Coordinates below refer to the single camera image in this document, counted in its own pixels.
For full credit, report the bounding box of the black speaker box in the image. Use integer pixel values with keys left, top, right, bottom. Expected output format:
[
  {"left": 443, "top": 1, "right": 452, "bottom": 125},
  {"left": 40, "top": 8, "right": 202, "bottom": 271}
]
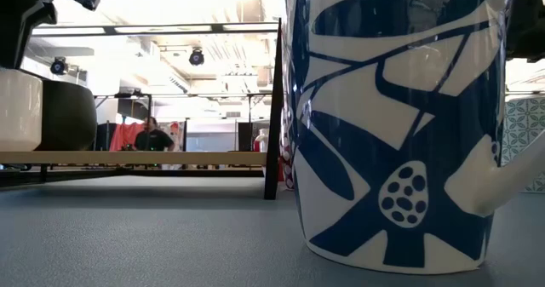
[{"left": 237, "top": 122, "right": 256, "bottom": 152}]

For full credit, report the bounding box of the black table edge rail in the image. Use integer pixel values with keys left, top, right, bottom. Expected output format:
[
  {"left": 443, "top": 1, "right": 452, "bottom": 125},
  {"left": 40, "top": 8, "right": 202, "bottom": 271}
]
[{"left": 0, "top": 167, "right": 265, "bottom": 189}]

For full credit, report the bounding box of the wooden shelf black frame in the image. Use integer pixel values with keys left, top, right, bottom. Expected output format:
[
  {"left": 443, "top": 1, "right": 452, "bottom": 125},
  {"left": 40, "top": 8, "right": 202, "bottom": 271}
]
[{"left": 0, "top": 18, "right": 285, "bottom": 201}]

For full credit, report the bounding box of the white mug green interior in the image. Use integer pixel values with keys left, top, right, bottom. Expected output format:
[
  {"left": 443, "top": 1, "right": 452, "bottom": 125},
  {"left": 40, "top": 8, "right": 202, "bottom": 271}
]
[{"left": 0, "top": 67, "right": 43, "bottom": 152}]

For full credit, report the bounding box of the blue white floral mug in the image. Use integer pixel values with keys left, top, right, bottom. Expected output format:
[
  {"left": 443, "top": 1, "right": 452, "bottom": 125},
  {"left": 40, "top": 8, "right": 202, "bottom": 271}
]
[{"left": 282, "top": 0, "right": 545, "bottom": 275}]

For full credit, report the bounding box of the black background rack frame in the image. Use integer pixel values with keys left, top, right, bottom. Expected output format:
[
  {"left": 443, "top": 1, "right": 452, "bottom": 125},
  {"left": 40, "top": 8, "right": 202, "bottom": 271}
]
[{"left": 93, "top": 91, "right": 273, "bottom": 152}]

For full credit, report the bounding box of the red hanging cloth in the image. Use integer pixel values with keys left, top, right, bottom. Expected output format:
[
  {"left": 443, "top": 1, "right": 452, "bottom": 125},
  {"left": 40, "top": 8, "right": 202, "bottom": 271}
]
[{"left": 109, "top": 123, "right": 146, "bottom": 152}]

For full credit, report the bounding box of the person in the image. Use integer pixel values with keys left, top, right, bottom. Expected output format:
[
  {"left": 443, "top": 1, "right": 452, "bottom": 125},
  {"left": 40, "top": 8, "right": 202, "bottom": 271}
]
[{"left": 135, "top": 116, "right": 175, "bottom": 152}]

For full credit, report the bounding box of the dark mug blue interior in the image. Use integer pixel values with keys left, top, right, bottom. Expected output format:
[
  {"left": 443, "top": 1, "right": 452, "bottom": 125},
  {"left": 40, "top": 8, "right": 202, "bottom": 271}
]
[{"left": 36, "top": 80, "right": 98, "bottom": 152}]

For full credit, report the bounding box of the floral hanging cloth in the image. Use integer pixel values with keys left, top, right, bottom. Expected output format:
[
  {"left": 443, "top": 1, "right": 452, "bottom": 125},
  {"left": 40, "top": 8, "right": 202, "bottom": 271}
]
[{"left": 159, "top": 120, "right": 186, "bottom": 152}]

